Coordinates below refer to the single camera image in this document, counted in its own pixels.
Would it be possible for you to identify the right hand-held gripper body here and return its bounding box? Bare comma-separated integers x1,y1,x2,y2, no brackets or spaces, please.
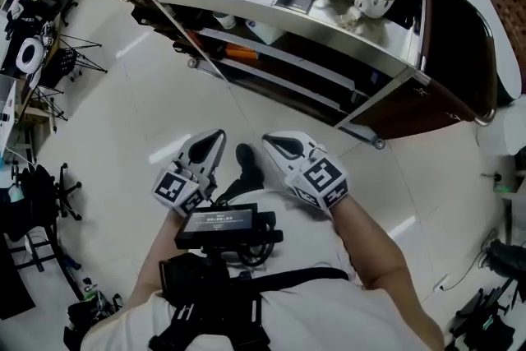
284,146,349,211

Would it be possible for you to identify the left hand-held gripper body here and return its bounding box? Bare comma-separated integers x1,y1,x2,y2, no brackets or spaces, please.
152,158,218,217

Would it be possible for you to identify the metal shelf cart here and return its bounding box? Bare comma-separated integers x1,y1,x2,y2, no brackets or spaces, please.
108,0,499,150

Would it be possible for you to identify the person's left forearm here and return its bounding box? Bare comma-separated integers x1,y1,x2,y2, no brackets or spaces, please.
127,213,194,303

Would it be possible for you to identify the person's right forearm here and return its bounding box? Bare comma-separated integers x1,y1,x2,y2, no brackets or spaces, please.
327,196,408,292

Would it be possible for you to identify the orange flat item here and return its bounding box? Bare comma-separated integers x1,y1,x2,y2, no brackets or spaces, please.
224,45,258,61

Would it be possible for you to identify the person's black shoe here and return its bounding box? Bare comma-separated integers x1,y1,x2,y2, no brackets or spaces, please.
235,143,258,177

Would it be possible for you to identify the black chest harness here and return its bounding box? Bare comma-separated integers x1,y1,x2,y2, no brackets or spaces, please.
148,251,351,351

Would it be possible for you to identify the white square box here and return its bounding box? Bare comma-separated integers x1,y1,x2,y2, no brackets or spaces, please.
244,17,287,47

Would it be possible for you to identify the small white cup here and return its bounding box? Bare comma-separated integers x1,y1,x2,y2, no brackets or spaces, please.
212,11,238,30

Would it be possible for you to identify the crumpled clear wrapper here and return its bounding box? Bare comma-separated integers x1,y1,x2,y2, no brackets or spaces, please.
337,7,364,30

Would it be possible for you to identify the person's white shirt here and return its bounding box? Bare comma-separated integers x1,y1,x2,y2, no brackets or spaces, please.
80,187,445,351

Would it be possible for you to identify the black office chair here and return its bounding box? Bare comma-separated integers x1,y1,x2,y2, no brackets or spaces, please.
0,161,84,244

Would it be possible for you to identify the small black flat box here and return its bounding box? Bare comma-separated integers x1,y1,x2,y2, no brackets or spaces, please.
275,0,317,16

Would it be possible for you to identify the black tripod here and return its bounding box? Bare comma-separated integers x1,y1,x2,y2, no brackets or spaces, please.
57,32,109,84
27,85,70,133

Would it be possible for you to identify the white floor socket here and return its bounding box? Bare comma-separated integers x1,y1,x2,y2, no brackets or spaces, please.
431,275,452,293

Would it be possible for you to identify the black bag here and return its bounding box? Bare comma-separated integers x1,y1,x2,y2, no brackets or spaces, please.
483,238,526,281

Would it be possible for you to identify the white round table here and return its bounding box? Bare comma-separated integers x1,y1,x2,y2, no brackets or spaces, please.
435,0,524,103

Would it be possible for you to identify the folded black stand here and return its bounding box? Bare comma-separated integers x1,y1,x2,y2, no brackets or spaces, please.
448,278,526,351

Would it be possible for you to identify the black chest recorder with screen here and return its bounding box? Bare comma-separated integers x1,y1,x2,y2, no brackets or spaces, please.
173,201,285,252

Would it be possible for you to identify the white ring light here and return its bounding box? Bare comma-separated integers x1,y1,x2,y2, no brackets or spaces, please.
15,35,46,76

